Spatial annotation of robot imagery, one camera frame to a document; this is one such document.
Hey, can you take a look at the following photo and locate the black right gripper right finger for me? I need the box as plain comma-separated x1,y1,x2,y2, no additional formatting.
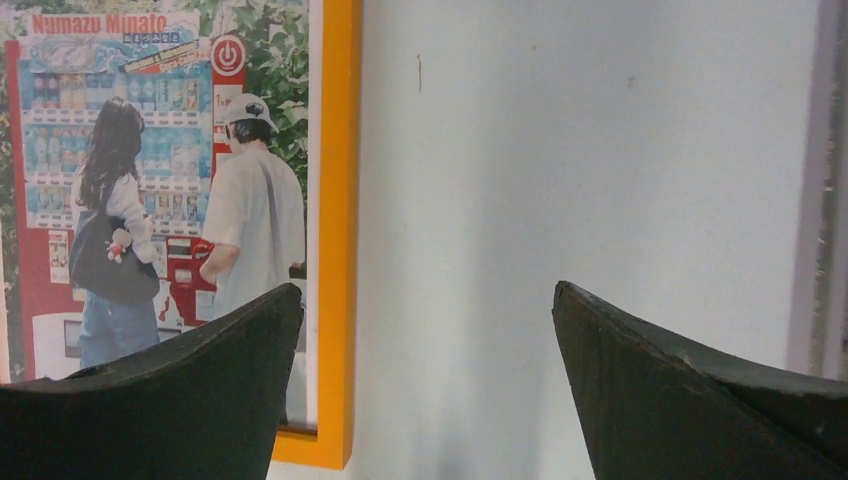
552,281,847,479

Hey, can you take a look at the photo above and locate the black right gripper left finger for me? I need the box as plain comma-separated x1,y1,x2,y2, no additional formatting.
1,284,302,479

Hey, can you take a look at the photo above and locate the orange wooden picture frame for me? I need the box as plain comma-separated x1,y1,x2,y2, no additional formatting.
272,1,363,471

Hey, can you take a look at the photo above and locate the colourful printed photo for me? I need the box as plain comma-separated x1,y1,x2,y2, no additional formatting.
0,0,325,429

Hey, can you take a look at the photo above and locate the aluminium front rail frame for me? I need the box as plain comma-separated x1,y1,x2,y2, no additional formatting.
785,1,847,380

